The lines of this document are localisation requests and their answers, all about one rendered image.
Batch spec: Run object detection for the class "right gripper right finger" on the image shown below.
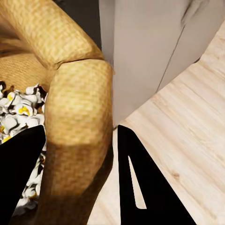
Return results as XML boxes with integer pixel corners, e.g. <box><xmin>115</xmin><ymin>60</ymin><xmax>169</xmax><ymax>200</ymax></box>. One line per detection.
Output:
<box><xmin>117</xmin><ymin>125</ymin><xmax>197</xmax><ymax>225</ymax></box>

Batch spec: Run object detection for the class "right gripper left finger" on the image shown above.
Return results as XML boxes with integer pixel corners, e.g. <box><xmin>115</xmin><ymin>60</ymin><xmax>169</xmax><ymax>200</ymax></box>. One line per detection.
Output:
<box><xmin>0</xmin><ymin>124</ymin><xmax>46</xmax><ymax>225</ymax></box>

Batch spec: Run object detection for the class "popcorn bag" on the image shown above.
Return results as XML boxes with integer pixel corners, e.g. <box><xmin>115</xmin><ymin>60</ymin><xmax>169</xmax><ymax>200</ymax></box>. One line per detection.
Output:
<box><xmin>0</xmin><ymin>0</ymin><xmax>114</xmax><ymax>225</ymax></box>

